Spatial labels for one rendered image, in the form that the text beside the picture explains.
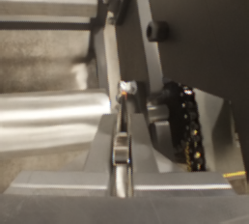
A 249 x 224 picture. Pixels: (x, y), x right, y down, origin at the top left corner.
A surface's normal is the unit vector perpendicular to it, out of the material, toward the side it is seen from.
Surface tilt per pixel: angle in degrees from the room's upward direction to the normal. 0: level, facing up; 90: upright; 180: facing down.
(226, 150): 0
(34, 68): 0
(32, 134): 25
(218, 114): 0
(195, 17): 90
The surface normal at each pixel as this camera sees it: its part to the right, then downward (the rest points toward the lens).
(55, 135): 0.26, 0.22
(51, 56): 0.23, -0.21
